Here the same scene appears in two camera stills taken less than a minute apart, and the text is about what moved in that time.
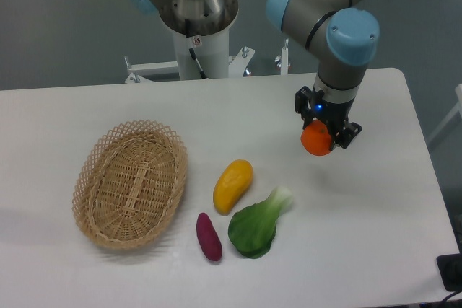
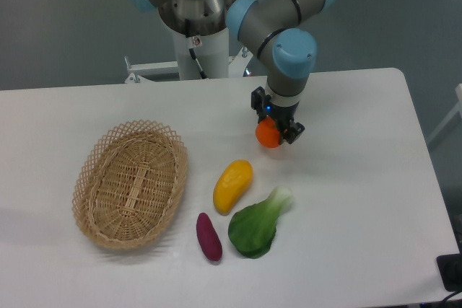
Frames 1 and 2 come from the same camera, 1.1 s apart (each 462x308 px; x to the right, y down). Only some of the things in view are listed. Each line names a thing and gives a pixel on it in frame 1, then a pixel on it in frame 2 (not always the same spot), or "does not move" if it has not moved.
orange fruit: (316, 138) -> (267, 133)
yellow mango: (232, 185) does not move
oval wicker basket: (129, 184) does not move
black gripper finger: (301, 106) -> (259, 99)
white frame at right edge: (458, 107) does not move
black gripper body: (335, 115) -> (282, 115)
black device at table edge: (450, 267) does not move
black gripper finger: (348, 133) -> (293, 131)
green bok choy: (252, 229) does not move
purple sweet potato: (208, 237) does not move
